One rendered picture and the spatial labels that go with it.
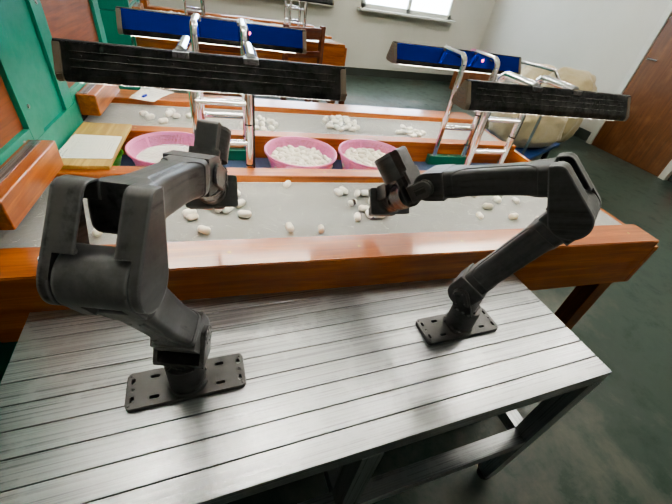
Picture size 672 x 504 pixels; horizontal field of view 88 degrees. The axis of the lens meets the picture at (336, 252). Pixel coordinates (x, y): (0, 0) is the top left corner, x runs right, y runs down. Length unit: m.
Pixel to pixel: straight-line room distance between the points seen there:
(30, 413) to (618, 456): 1.84
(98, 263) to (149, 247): 0.05
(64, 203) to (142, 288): 0.10
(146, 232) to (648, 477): 1.86
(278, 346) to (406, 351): 0.28
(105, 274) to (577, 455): 1.68
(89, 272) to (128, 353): 0.43
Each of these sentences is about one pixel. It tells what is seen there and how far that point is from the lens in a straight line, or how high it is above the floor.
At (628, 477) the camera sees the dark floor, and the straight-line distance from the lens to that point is 1.87.
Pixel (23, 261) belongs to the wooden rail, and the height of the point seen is 0.76.
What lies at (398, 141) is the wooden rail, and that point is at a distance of 1.59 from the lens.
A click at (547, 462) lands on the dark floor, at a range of 1.69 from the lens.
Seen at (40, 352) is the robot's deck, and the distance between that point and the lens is 0.87.
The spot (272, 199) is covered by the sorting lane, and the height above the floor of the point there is 0.74.
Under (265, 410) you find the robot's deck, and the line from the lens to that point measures 0.69.
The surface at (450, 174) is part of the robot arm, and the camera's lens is 0.70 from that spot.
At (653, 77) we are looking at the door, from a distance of 5.58.
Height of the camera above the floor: 1.29
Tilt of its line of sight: 39 degrees down
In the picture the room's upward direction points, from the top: 10 degrees clockwise
